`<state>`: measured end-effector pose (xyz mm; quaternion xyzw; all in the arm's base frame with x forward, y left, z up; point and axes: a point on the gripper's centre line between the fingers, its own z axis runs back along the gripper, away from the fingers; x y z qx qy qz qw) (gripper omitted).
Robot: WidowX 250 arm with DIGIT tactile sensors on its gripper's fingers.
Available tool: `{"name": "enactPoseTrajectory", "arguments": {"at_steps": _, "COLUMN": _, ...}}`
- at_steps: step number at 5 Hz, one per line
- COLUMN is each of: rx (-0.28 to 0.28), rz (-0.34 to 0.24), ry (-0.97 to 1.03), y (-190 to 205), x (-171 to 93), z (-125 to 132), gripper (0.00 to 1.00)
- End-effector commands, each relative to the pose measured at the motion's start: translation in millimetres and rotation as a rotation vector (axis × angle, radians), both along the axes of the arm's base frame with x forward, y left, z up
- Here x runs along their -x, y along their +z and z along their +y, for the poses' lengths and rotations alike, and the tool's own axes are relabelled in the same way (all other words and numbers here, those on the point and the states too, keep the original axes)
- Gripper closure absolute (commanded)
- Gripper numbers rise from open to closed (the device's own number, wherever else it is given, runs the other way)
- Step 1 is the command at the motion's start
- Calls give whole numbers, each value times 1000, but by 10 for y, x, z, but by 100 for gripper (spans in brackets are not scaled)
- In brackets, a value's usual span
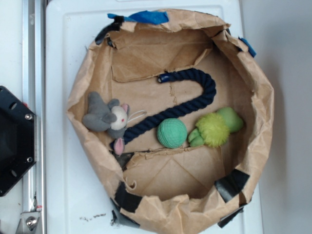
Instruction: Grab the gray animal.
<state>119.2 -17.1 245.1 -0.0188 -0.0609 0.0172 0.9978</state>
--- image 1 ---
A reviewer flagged green fuzzy plush toy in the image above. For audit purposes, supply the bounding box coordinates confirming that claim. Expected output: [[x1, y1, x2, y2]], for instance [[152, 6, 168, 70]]
[[188, 107, 244, 148]]

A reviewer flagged brown paper bag tray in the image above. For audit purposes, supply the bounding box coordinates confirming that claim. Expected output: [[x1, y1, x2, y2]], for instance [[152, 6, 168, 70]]
[[67, 9, 274, 234]]

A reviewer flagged metal corner bracket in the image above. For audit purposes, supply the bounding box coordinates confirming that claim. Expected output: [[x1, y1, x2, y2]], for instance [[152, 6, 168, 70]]
[[15, 212, 40, 234]]

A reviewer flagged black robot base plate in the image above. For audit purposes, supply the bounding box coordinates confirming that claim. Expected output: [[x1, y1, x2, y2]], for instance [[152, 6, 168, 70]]
[[0, 86, 36, 197]]

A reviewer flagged green textured ball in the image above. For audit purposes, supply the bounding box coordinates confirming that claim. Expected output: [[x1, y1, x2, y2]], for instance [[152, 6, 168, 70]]
[[157, 118, 187, 149]]

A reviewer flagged gray plush mouse toy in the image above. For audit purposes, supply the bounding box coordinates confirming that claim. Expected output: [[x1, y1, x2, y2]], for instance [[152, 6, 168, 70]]
[[81, 91, 147, 156]]

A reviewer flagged aluminum frame rail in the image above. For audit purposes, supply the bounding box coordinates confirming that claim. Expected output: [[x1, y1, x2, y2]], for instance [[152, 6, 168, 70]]
[[22, 0, 48, 234]]

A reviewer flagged dark blue rope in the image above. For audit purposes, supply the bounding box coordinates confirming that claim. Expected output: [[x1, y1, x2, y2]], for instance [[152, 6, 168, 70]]
[[110, 68, 217, 152]]

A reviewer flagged white plastic board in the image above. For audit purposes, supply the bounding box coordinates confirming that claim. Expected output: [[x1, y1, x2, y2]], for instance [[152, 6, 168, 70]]
[[45, 0, 265, 234]]

